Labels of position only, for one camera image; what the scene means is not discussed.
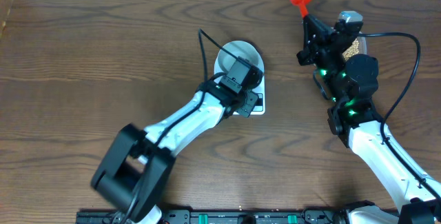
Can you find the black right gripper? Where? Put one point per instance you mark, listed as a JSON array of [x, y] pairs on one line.
[[315, 45]]

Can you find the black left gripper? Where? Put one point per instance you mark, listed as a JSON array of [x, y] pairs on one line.
[[249, 100]]

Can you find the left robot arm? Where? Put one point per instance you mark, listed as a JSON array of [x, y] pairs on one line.
[[136, 167]]

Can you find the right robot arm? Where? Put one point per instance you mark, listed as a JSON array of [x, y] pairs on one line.
[[350, 84]]

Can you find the white digital kitchen scale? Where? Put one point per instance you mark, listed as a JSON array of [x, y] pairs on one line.
[[260, 107]]

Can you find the grey bowl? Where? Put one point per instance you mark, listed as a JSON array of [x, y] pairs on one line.
[[242, 49]]

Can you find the soybeans in container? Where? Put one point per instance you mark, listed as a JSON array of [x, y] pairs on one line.
[[352, 50]]

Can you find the clear plastic container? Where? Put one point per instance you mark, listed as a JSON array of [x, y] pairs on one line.
[[359, 46]]

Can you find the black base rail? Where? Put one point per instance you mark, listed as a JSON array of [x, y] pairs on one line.
[[248, 217]]

